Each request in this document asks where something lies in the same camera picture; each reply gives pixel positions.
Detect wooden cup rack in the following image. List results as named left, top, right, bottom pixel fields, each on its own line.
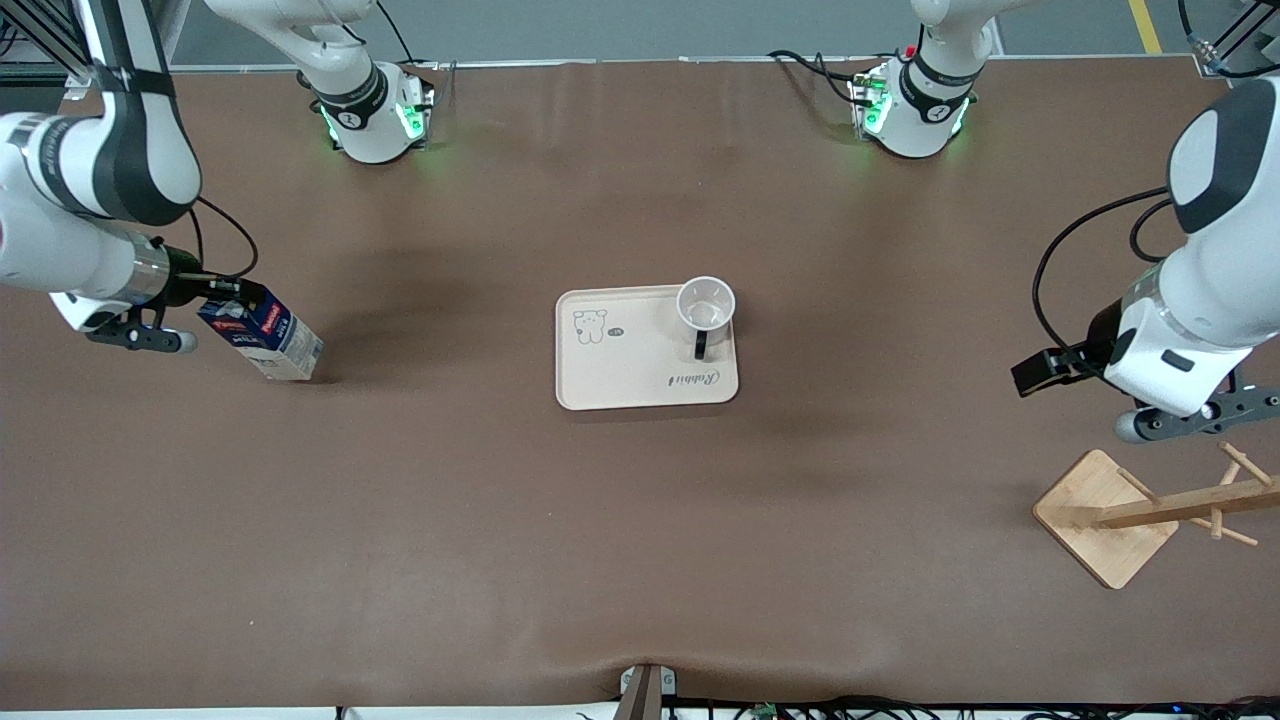
left=1032, top=440, right=1280, bottom=591

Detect black left base cables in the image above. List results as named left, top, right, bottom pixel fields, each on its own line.
left=768, top=48, right=871, bottom=107

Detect blue milk carton green cap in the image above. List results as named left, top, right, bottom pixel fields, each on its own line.
left=197, top=287, right=325, bottom=383

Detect cream rectangular tray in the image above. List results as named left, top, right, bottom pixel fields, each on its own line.
left=555, top=283, right=740, bottom=412

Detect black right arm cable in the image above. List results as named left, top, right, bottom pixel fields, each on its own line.
left=185, top=197, right=260, bottom=287

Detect black right base cable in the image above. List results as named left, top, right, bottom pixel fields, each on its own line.
left=375, top=0, right=447, bottom=73

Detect white smiley cup black handle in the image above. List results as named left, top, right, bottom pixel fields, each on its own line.
left=676, top=276, right=738, bottom=362

